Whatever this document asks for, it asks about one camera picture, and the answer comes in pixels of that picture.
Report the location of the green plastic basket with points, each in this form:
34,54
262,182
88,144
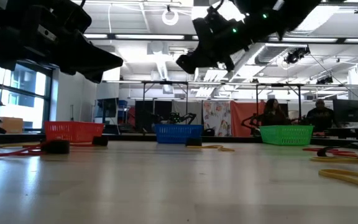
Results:
286,135

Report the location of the floral curtain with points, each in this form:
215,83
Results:
216,118

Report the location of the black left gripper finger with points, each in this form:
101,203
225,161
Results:
98,49
89,67

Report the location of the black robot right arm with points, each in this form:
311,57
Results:
284,12

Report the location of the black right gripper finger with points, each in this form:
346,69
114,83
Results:
188,63
229,65

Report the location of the blue plastic basket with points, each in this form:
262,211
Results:
179,133

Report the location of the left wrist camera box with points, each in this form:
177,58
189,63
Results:
47,32

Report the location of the black partition panel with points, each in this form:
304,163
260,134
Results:
154,112

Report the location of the large window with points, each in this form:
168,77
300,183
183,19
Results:
26,93

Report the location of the red plastic basket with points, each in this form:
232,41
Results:
73,132

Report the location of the black ceiling camera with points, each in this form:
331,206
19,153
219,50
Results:
295,56
324,80

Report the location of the person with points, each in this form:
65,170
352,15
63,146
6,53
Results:
273,115
322,118

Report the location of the orange curtain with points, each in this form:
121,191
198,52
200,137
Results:
244,112

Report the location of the black computer monitor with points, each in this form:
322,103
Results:
107,109
348,110

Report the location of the silver air duct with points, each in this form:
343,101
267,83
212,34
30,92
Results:
270,53

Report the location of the black station frame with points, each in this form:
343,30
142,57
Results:
144,99
299,102

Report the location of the cardboard box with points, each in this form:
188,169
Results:
8,124

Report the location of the black background robot arm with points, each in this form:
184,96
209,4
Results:
179,118

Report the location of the black aluminium rig frame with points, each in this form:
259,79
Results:
129,137

